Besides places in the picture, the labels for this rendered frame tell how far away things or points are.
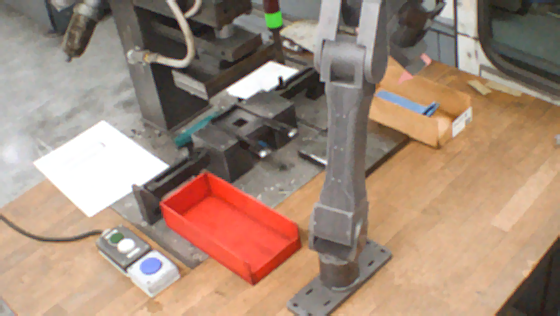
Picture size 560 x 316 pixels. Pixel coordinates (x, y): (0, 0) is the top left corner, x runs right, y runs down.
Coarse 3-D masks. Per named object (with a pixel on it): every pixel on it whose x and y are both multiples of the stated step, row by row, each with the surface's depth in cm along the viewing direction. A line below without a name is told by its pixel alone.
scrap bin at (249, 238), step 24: (192, 192) 134; (216, 192) 136; (240, 192) 128; (168, 216) 129; (192, 216) 133; (216, 216) 132; (240, 216) 131; (264, 216) 126; (192, 240) 126; (216, 240) 119; (240, 240) 126; (264, 240) 125; (288, 240) 124; (240, 264) 116; (264, 264) 117
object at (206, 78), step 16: (160, 32) 141; (176, 32) 136; (192, 32) 135; (208, 32) 135; (224, 32) 129; (240, 32) 131; (256, 32) 129; (208, 48) 131; (224, 48) 126; (240, 48) 127; (256, 48) 133; (272, 48) 134; (192, 64) 132; (208, 64) 131; (224, 64) 130; (240, 64) 130; (256, 64) 133; (176, 80) 132; (192, 80) 128; (208, 80) 126; (224, 80) 129; (208, 96) 127
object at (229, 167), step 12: (276, 120) 143; (288, 120) 145; (264, 132) 142; (276, 132) 144; (276, 144) 146; (216, 156) 138; (228, 156) 137; (240, 156) 139; (204, 168) 145; (216, 168) 141; (228, 168) 138; (240, 168) 140; (252, 168) 143; (228, 180) 140
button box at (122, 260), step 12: (0, 216) 141; (120, 228) 129; (48, 240) 133; (60, 240) 133; (72, 240) 132; (96, 240) 127; (108, 240) 127; (132, 240) 126; (108, 252) 124; (120, 252) 124; (132, 252) 123; (144, 252) 123; (120, 264) 122; (132, 264) 122
